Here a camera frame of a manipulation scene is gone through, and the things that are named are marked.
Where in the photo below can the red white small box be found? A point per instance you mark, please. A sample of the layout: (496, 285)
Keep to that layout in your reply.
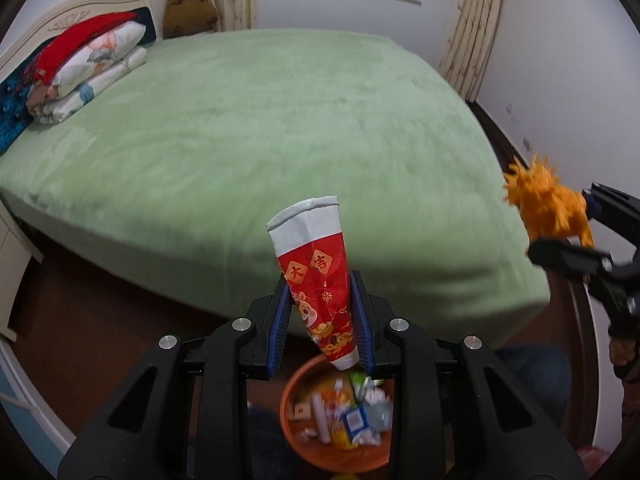
(301, 410)

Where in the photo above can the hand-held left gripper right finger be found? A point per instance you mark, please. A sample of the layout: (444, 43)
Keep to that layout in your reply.
(362, 330)

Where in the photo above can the orange spiky toy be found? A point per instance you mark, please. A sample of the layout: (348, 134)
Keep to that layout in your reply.
(545, 205)

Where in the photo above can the blue patterned pillow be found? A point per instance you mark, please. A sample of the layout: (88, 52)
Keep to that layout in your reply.
(10, 110)

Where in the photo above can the white nightstand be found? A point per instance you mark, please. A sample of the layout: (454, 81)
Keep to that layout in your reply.
(10, 270)

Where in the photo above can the crumpled white paper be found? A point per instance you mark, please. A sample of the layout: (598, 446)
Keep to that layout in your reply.
(375, 394)

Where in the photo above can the white light blue cabinet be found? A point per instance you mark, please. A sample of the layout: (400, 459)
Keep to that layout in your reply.
(20, 400)

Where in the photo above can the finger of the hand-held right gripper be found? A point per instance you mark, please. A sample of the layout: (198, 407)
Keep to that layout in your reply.
(615, 210)
(565, 255)

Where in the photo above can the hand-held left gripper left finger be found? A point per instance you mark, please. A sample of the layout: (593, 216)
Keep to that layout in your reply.
(277, 330)

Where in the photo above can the cream carved headboard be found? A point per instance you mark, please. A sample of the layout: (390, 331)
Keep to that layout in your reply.
(75, 10)

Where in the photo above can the yellow wrapper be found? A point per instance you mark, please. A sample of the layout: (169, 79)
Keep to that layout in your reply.
(342, 440)

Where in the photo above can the person's right jeans leg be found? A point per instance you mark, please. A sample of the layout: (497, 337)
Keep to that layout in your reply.
(535, 375)

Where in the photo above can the person's right hand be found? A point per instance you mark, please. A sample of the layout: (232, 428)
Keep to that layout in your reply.
(622, 352)

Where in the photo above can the orange plastic trash bin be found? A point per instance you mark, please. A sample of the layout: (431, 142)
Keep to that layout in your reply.
(300, 442)

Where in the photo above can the red white printed tube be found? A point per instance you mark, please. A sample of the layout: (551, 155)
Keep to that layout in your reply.
(315, 280)

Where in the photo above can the bed with green blanket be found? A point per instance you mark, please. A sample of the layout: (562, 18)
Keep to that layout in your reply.
(300, 120)

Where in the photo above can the blue white packet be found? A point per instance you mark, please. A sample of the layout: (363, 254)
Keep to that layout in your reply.
(356, 420)

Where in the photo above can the folded floral quilt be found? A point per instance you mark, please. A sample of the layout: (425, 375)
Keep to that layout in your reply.
(100, 60)

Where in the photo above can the folded red blanket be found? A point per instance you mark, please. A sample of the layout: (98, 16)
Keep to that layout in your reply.
(75, 40)

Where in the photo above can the clear plastic cup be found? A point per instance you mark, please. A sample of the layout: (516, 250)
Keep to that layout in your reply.
(380, 415)

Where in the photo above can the brown capybara plush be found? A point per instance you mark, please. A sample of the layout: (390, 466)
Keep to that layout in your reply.
(190, 10)

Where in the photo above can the white plastic tube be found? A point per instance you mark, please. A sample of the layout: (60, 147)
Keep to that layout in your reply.
(322, 420)

